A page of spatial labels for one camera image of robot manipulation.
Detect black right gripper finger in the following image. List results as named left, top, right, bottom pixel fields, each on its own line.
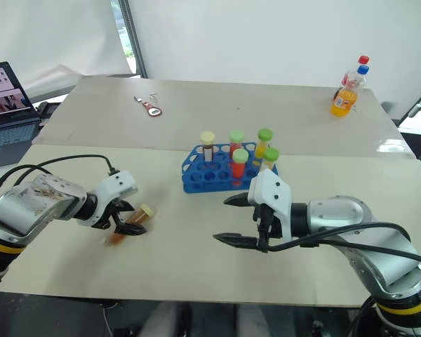
left=213, top=232, right=260, bottom=249
left=223, top=193, right=250, bottom=208

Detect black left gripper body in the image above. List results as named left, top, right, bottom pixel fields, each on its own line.
left=90, top=199, right=123, bottom=230

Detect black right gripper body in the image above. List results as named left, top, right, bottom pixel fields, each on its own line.
left=253, top=203, right=284, bottom=253

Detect yellow-capped orange liquid test tube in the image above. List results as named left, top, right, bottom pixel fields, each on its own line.
left=106, top=203, right=158, bottom=246

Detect green-capped red liquid test tube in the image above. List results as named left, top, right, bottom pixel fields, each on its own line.
left=228, top=129, right=246, bottom=154
left=231, top=148, right=250, bottom=180

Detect blue test tube rack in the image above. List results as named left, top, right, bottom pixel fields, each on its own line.
left=182, top=141, right=279, bottom=195

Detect green-capped pale liquid test tube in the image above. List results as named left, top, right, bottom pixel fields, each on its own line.
left=262, top=147, right=280, bottom=172

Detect green-capped yellow liquid test tube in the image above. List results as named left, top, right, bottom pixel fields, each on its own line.
left=254, top=128, right=274, bottom=159

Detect yellow-capped brown liquid test tube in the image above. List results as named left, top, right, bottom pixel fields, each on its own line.
left=200, top=131, right=216, bottom=164

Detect red bottle opener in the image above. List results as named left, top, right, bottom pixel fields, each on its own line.
left=141, top=100, right=163, bottom=118

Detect black device beside laptop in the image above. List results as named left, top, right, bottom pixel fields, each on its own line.
left=37, top=100, right=62, bottom=119

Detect open laptop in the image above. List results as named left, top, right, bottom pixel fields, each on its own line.
left=0, top=61, right=43, bottom=170

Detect orange soda bottle blue cap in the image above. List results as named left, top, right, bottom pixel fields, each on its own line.
left=330, top=65, right=370, bottom=118

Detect cola bottle red cap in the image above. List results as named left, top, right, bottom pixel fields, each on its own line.
left=333, top=55, right=370, bottom=103

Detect dark metal pole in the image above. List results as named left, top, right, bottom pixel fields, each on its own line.
left=120, top=0, right=149, bottom=79

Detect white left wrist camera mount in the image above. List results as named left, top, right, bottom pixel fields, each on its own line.
left=77, top=170, right=140, bottom=227

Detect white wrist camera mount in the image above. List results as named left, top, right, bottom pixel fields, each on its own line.
left=248, top=168, right=293, bottom=244
left=77, top=170, right=140, bottom=227

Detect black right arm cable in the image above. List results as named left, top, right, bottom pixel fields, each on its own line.
left=260, top=221, right=421, bottom=272

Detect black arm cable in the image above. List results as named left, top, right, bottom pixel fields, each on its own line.
left=0, top=154, right=122, bottom=211
left=260, top=221, right=421, bottom=272

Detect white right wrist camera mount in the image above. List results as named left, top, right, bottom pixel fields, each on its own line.
left=248, top=168, right=293, bottom=244

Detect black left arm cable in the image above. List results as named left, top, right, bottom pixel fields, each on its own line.
left=0, top=154, right=122, bottom=211

